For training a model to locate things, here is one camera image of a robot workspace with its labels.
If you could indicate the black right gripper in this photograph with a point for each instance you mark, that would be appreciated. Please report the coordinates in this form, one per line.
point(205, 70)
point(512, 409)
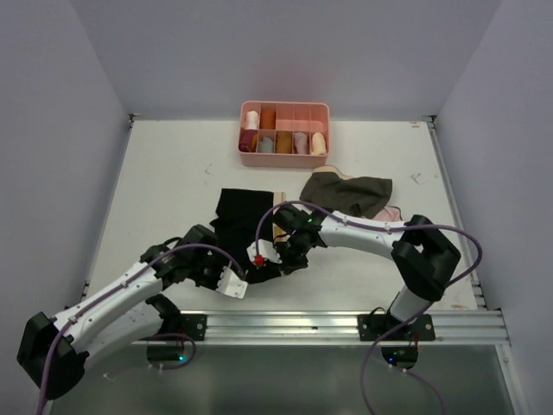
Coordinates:
point(289, 264)

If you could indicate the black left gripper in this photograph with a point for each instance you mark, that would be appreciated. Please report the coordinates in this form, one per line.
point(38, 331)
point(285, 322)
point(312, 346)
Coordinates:
point(220, 263)

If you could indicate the black underwear beige waistband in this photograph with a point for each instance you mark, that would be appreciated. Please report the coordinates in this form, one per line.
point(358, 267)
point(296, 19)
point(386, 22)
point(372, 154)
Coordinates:
point(237, 215)

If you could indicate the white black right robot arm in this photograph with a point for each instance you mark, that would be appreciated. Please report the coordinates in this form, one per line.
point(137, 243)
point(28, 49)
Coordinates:
point(419, 230)

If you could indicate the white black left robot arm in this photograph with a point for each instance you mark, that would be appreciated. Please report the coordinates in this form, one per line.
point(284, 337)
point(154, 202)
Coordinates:
point(56, 351)

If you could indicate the olive green underwear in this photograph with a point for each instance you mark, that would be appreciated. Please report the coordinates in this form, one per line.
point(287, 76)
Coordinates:
point(358, 196)

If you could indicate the light pink underwear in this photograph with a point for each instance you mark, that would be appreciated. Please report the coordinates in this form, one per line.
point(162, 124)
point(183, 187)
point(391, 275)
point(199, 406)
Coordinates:
point(389, 214)

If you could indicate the grey rolled underwear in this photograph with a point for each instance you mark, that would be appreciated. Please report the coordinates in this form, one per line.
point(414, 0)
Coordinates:
point(265, 145)

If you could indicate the pale pink rolled underwear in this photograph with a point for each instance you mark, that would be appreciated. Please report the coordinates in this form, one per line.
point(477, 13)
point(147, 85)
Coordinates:
point(301, 143)

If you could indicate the peach rolled underwear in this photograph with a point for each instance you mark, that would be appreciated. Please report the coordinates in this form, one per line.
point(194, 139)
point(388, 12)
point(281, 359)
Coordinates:
point(318, 144)

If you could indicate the mustard brown rolled underwear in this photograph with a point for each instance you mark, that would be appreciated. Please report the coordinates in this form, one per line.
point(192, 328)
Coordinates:
point(284, 142)

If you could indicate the maroon rolled underwear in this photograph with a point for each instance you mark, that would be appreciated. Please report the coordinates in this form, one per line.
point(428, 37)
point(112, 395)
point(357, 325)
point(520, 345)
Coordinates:
point(248, 141)

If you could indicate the orange rolled underwear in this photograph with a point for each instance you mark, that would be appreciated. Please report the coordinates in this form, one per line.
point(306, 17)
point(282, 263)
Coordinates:
point(268, 118)

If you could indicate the white pink rolled underwear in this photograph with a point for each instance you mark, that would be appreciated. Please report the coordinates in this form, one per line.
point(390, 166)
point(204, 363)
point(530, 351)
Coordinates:
point(252, 120)

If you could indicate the pink divided storage box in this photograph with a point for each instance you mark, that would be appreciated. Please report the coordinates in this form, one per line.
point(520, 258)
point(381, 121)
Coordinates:
point(308, 117)

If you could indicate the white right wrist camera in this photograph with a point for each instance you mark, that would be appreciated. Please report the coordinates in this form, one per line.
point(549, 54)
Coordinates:
point(263, 252)

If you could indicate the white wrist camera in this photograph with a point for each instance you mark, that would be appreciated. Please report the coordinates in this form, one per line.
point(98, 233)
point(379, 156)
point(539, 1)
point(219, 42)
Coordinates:
point(231, 285)
point(263, 252)

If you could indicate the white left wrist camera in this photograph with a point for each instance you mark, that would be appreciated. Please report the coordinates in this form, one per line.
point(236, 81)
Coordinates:
point(231, 285)

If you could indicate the aluminium frame rail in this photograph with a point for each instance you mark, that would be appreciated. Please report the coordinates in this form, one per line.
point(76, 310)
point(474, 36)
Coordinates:
point(474, 327)

